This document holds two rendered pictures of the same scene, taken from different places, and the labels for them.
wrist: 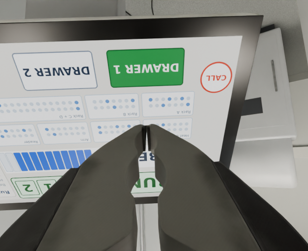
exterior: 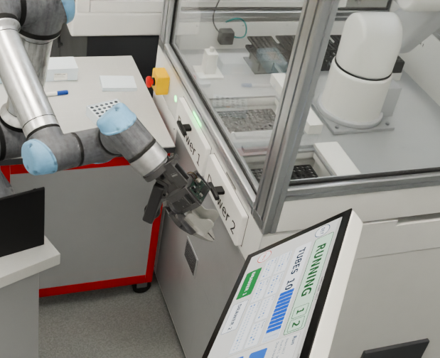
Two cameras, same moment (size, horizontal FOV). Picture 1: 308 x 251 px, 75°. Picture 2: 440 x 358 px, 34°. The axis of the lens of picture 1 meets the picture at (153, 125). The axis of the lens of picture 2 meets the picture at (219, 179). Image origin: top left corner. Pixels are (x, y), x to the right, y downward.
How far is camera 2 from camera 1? 1.62 m
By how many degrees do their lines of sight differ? 93
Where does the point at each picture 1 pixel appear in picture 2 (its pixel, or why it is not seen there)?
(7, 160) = (269, 337)
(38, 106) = (245, 322)
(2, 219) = not seen: outside the picture
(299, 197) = not seen: outside the picture
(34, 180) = (291, 319)
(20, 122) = (249, 330)
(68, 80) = (240, 311)
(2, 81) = (228, 338)
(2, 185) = (286, 339)
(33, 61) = (227, 326)
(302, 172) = not seen: outside the picture
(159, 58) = (247, 280)
